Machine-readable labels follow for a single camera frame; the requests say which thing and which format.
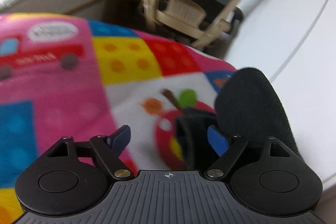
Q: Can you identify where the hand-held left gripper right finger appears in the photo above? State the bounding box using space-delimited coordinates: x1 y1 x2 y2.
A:
206 125 290 180

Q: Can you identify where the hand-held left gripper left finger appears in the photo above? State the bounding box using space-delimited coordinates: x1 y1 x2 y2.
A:
48 125 133 180

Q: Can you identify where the black garment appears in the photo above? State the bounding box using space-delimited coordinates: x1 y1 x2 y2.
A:
175 67 306 171

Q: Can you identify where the colourful printed blanket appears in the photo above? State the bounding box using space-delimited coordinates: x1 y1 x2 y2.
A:
0 13 238 224

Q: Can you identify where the beige mesh office chair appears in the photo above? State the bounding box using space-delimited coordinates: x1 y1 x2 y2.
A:
138 0 259 49

